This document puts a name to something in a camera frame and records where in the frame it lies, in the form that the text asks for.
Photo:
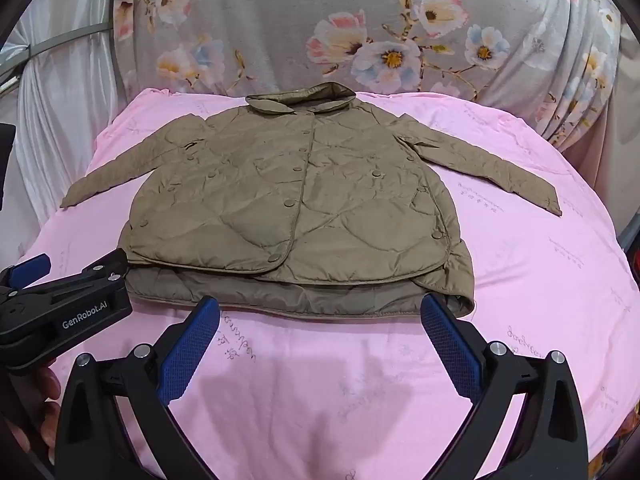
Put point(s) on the person's left hand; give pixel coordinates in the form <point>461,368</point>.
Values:
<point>45,381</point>

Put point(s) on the pink bed sheet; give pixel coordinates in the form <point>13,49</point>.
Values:
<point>275,398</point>

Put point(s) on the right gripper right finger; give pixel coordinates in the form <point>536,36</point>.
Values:
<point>549,440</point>

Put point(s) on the olive quilted jacket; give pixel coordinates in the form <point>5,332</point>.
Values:
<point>309,204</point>

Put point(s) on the grey floral blanket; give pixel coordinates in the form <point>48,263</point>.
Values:
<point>550,62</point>

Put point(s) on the white satin curtain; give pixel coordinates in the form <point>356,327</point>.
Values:
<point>62,95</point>

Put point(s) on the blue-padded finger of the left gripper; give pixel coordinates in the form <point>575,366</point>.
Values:
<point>24,274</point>

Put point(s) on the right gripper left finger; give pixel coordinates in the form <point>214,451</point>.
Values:
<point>92,440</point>

